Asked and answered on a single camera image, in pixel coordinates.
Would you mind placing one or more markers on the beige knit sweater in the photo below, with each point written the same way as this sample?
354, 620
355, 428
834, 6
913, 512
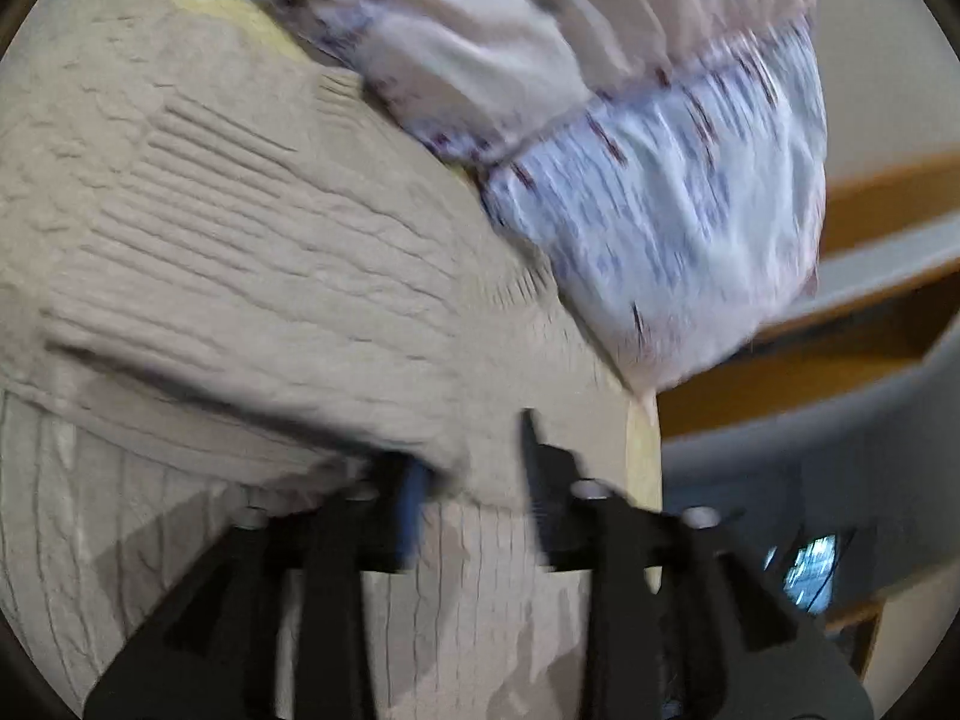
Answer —
247, 262

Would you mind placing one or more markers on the wooden bed frame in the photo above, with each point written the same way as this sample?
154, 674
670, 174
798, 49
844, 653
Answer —
825, 360

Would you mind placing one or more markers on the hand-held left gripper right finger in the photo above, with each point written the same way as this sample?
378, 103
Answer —
541, 495

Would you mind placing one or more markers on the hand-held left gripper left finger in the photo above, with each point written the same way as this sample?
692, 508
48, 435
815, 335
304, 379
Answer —
412, 517

